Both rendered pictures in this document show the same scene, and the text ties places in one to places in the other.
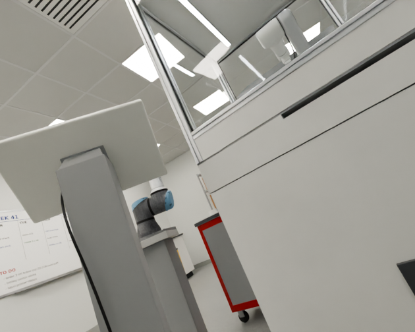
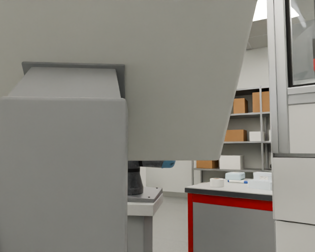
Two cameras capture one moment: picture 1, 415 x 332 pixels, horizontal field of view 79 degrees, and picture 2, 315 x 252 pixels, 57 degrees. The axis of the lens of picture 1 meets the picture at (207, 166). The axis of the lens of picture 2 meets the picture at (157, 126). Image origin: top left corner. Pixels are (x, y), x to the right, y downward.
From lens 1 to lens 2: 0.55 m
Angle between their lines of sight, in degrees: 12
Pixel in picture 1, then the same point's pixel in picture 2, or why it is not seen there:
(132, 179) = (151, 149)
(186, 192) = not seen: hidden behind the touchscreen
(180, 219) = not seen: hidden behind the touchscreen
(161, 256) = (131, 236)
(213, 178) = (297, 199)
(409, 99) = not seen: outside the picture
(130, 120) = (209, 32)
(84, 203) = (40, 210)
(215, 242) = (205, 227)
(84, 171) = (66, 126)
